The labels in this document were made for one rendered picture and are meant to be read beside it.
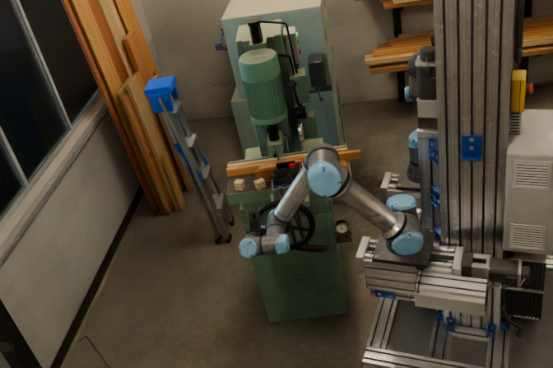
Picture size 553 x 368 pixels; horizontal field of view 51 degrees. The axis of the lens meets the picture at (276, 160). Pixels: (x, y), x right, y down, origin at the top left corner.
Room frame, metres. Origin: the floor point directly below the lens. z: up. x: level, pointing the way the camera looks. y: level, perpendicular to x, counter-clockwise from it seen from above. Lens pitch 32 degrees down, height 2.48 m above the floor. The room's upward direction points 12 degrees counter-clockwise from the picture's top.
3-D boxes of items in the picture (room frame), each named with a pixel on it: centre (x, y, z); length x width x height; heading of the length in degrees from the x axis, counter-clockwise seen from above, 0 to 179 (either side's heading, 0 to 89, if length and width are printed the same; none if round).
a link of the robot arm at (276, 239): (1.78, 0.07, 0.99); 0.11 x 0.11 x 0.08; 80
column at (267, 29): (2.72, -0.04, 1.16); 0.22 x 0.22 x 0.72; 83
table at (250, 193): (2.32, -0.04, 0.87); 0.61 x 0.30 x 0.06; 83
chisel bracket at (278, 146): (2.45, -0.02, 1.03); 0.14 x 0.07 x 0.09; 173
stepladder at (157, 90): (3.19, 0.52, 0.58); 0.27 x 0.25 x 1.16; 80
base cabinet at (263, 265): (2.55, -0.02, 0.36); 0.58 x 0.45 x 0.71; 173
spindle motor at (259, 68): (2.43, -0.01, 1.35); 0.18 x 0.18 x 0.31
